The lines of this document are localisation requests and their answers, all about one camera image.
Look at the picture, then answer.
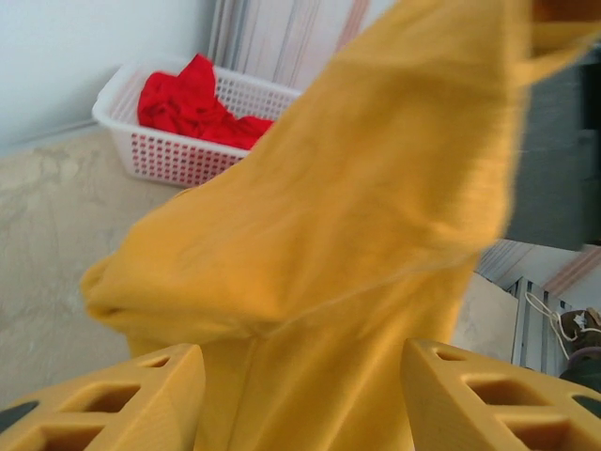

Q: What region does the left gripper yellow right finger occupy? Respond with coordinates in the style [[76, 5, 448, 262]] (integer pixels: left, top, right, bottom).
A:
[[403, 338, 601, 451]]

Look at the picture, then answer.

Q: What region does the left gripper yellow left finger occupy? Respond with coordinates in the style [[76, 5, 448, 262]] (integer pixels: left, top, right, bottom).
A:
[[0, 342, 208, 451]]

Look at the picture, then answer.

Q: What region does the yellow t-shirt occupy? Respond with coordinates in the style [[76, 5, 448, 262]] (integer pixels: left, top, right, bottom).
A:
[[79, 0, 601, 451]]

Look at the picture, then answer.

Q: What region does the white plastic basket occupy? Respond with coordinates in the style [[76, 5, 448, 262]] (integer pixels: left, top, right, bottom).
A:
[[91, 58, 307, 190]]

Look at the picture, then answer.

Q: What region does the red cloth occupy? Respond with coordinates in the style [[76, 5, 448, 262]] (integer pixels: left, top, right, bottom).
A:
[[136, 53, 276, 151]]

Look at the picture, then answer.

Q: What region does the brown pouch with string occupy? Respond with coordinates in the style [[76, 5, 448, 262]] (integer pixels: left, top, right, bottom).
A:
[[524, 289, 601, 377]]

